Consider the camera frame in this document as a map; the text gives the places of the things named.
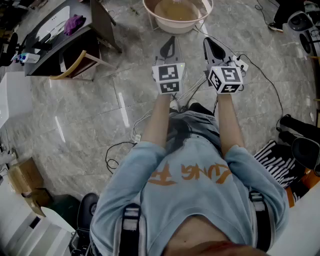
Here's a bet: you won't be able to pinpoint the dark wooden desk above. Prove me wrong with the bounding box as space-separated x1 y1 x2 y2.
24 0 123 77

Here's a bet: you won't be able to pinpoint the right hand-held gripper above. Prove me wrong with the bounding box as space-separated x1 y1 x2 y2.
203 37 245 95

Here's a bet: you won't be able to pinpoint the white grey appliance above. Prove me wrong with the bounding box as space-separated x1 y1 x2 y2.
286 10 320 55

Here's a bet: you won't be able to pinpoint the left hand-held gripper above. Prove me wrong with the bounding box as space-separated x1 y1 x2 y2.
151 36 187 95

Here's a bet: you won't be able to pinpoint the light wooden chair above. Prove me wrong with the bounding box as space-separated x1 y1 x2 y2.
49 49 118 81

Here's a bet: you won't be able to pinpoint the dark green bin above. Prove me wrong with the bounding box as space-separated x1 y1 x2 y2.
48 194 82 230

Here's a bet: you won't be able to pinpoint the black swivel chair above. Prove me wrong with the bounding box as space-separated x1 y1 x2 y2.
0 31 20 67

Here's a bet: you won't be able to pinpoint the white flat panel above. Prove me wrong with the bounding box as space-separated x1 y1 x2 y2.
36 5 71 41

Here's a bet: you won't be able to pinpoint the white cable bundle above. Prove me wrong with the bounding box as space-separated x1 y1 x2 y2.
176 74 209 102

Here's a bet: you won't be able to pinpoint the person's right forearm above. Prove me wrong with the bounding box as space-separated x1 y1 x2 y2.
216 94 246 159

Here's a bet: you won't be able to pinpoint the left black harness strap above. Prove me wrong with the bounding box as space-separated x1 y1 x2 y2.
120 203 143 256

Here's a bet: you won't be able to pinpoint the round wooden table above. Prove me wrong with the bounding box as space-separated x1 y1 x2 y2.
142 0 214 35

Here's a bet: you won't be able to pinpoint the person's black trousers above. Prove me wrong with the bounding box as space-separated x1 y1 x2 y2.
186 101 215 117

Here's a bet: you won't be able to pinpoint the black harness strap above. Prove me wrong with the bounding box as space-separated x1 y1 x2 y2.
120 203 143 256
249 190 273 253

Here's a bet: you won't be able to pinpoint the small cardboard box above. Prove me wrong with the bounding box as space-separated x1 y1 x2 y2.
20 187 54 218

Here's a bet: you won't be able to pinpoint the purple cloth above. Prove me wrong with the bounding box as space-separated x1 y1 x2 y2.
63 14 87 36

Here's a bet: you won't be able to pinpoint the right black harness strap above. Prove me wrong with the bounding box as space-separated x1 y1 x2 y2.
249 190 273 253

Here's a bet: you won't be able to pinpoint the white low cabinet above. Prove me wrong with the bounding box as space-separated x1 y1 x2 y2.
0 204 77 256

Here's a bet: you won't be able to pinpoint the orange cushion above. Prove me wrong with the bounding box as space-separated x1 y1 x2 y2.
284 166 320 209

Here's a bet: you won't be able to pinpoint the black equipment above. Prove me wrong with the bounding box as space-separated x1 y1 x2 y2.
277 113 320 174

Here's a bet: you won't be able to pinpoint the long black cable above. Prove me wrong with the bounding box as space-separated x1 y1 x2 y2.
239 53 285 131

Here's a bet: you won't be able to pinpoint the person's left forearm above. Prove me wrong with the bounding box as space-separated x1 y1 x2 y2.
140 93 174 149

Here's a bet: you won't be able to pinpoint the large cardboard box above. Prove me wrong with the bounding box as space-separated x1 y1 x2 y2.
6 156 45 196

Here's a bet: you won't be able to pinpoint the light blue printed T-shirt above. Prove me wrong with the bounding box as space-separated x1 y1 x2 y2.
89 111 291 256

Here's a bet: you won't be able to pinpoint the white blue box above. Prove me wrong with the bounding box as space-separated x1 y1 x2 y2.
10 51 41 65

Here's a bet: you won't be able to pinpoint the looped black cable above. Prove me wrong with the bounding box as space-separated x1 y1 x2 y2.
104 141 138 175

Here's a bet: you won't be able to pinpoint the person's left white shoe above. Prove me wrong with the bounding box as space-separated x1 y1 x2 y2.
169 98 181 113

